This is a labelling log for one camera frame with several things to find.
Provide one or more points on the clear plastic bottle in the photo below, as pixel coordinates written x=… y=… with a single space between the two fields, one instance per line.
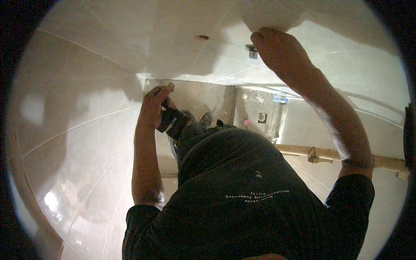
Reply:
x=280 y=98

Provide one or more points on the metal wall pipe fitting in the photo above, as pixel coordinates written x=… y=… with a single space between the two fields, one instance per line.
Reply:
x=252 y=52

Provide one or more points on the dark power tool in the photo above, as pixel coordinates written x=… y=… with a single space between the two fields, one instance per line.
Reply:
x=174 y=122

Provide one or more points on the person's body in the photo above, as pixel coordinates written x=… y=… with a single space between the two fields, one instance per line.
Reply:
x=240 y=201

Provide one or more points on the small pink object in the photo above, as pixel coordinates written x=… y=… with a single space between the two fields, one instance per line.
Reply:
x=246 y=122

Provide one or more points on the bamboo pole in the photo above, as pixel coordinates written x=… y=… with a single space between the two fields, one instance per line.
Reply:
x=383 y=161

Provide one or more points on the square floor drain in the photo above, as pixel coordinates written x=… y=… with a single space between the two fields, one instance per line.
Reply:
x=262 y=117

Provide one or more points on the person's left fingers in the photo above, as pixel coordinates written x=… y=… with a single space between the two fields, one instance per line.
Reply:
x=160 y=92

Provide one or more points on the person's right fingers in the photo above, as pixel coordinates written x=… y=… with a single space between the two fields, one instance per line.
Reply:
x=266 y=33

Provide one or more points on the person's legs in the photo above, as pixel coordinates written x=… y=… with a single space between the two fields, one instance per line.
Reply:
x=195 y=125

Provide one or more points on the white ceramic washbasin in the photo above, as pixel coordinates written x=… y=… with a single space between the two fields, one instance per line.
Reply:
x=276 y=14

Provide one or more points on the person's right hand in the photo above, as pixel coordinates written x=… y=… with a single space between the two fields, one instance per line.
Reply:
x=279 y=52

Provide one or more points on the person's left hand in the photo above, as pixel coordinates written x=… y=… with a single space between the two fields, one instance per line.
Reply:
x=151 y=110

